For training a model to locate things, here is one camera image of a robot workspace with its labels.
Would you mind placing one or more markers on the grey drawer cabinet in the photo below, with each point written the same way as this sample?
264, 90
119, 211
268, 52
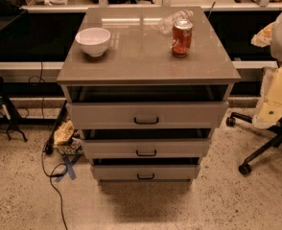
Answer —
139, 67

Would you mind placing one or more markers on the clear plastic bottle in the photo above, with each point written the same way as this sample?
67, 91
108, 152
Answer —
166, 24

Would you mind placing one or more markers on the grey top drawer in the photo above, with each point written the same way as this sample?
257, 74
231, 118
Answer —
146, 115

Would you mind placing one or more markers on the red soda can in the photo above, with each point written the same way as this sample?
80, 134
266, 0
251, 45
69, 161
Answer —
182, 37

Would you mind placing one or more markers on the black office chair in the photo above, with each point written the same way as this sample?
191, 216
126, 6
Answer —
253, 152

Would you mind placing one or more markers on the grey middle drawer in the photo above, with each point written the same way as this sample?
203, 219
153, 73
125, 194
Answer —
160, 148

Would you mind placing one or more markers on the blue tape cross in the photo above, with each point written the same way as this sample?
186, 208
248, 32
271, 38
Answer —
69, 161

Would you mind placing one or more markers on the white bowl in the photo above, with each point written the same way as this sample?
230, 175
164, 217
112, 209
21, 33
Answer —
94, 41

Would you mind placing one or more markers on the grey drawer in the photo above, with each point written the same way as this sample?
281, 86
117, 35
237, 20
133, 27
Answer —
146, 115
160, 148
167, 172

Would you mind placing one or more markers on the yellow snack bag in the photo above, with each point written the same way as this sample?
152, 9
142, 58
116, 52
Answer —
63, 134

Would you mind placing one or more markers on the black tripod stand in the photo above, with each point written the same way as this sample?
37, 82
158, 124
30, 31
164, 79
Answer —
11, 116

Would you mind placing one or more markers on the grey bottom drawer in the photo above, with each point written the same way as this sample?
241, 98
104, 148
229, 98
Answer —
167, 172

